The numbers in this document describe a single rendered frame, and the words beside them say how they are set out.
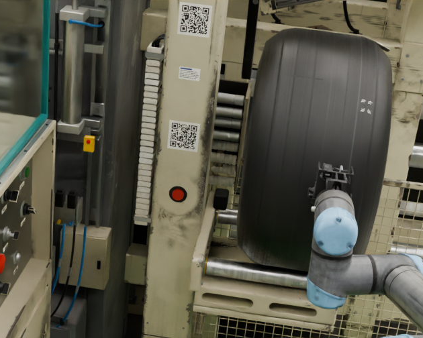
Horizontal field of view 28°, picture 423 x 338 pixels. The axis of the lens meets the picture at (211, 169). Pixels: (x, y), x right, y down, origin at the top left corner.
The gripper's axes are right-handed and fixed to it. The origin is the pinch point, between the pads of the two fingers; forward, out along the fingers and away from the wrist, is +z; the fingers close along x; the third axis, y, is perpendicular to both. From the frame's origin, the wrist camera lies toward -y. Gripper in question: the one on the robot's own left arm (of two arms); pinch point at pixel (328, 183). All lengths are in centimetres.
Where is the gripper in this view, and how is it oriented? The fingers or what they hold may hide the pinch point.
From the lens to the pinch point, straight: 183.8
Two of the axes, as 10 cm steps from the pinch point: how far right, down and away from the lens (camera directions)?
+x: -9.9, -1.4, 0.6
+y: 1.2, -9.4, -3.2
